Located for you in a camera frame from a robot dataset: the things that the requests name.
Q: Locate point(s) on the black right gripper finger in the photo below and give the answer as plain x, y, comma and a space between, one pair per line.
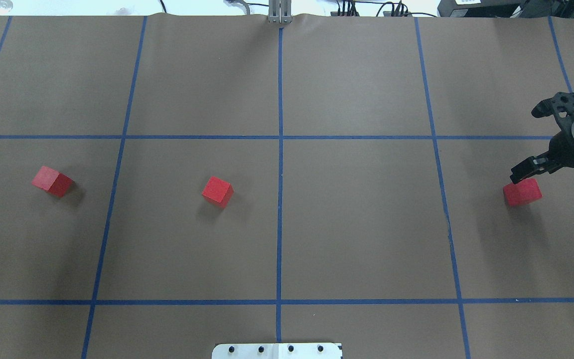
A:
529, 168

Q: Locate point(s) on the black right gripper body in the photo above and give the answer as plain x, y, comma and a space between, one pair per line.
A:
562, 149

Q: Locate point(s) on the red block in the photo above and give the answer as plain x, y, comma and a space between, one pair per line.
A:
52, 181
522, 193
218, 192

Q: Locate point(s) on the black box with label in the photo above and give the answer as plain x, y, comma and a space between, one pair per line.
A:
479, 8

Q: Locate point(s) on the brown paper table cover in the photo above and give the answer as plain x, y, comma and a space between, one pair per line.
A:
367, 157

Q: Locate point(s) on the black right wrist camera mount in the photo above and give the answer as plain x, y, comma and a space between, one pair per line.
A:
560, 106

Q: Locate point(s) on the aluminium frame post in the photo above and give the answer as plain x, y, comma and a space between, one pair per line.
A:
280, 11

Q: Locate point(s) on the white central pedestal column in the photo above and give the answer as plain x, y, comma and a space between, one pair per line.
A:
278, 351

